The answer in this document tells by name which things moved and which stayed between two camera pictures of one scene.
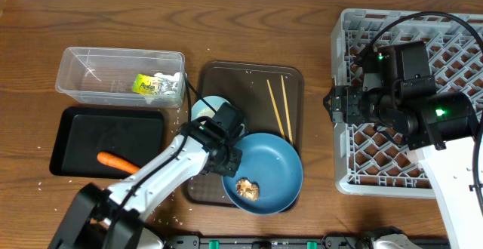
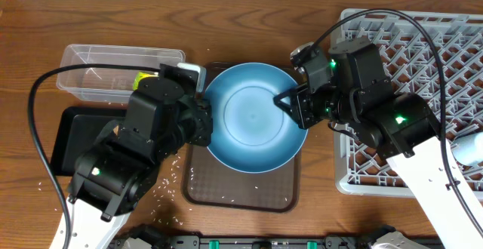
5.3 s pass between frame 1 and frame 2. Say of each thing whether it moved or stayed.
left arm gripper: moved
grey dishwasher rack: stayed
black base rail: stayed
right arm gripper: moved
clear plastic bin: stayed
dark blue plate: moved
